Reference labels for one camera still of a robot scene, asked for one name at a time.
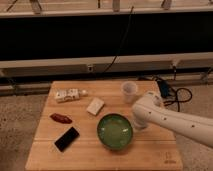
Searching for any green ceramic bowl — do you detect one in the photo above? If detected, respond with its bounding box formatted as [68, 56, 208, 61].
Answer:
[97, 113, 133, 150]

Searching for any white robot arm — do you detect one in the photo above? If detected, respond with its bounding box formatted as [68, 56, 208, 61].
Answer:
[132, 91, 213, 148]

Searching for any white rectangular box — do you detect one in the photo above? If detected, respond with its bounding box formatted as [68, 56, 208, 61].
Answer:
[86, 98, 105, 116]

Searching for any black rectangular phone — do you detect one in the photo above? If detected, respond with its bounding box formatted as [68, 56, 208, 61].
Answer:
[54, 127, 80, 152]

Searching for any white labelled bottle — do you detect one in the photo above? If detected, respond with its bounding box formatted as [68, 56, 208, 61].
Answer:
[55, 88, 88, 103]

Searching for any black floor cable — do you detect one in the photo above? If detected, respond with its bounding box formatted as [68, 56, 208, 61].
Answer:
[154, 76, 194, 113]

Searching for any black hanging cable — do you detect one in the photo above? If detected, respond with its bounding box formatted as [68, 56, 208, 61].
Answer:
[101, 5, 135, 74]

